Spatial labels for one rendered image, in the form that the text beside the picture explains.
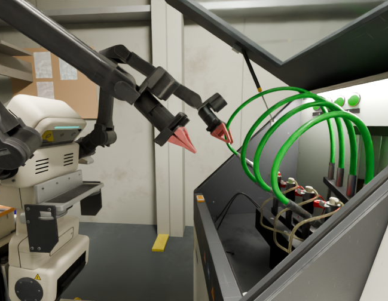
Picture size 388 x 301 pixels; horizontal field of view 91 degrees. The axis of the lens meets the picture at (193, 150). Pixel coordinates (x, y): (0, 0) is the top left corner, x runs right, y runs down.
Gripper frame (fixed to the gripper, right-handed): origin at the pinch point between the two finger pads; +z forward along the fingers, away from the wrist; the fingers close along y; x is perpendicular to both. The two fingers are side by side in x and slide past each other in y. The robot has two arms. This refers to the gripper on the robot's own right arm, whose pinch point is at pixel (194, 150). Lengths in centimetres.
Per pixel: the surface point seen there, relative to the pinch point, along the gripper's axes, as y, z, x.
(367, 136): 29.6, 24.3, -3.7
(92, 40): -28, -178, 169
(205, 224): -18.3, 20.7, 12.0
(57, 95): -106, -169, 162
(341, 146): 30.2, 30.7, 14.3
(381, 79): 51, 24, 16
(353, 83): 50, 22, 25
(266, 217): -1.9, 33.3, 14.5
